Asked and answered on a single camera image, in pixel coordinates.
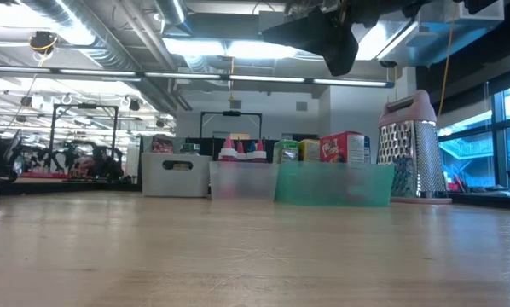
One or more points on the translucent green plastic tray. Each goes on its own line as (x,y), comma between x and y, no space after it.
(332,185)

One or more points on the black monitor screen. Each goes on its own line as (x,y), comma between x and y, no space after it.
(201,147)

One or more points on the green Apple Jacks cereal box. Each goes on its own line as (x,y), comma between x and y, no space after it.
(287,151)

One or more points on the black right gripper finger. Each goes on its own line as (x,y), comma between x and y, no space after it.
(327,38)

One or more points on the spiral silver ceiling duct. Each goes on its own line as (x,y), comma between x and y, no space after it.
(110,55)

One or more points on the ceiling light strip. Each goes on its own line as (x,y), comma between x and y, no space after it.
(238,49)

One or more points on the pink food colour bottle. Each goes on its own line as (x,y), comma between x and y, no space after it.
(228,153)

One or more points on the black metal gantry frame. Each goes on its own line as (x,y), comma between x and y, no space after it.
(231,113)
(115,128)

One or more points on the yellow Corn Pops cereal box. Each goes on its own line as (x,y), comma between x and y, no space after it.
(309,150)

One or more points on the black ceiling lamp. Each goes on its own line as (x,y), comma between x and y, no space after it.
(43,41)

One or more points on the clear plastic bin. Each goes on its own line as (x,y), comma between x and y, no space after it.
(174,183)
(255,183)

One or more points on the red Froot Loops cereal box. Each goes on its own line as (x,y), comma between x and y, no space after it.
(340,148)

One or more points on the long suspended light bar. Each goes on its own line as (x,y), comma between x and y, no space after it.
(187,76)

